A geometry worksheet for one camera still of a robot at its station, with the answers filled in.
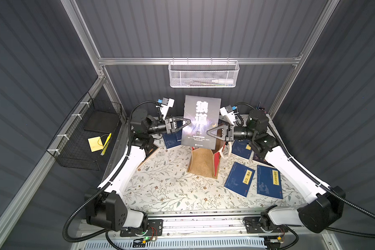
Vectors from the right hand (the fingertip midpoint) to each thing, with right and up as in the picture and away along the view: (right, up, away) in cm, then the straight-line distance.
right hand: (211, 135), depth 62 cm
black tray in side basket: (-55, +6, +18) cm, 58 cm away
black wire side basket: (-59, -2, +12) cm, 60 cm away
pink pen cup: (+40, +18, +46) cm, 64 cm away
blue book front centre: (+20, -26, +27) cm, 43 cm away
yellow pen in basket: (-49, -5, +12) cm, 51 cm away
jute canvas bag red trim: (0, -16, +25) cm, 30 cm away
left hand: (-8, +4, 0) cm, 9 cm away
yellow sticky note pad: (-54, -4, +12) cm, 56 cm away
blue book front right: (+36, -27, +25) cm, 51 cm away
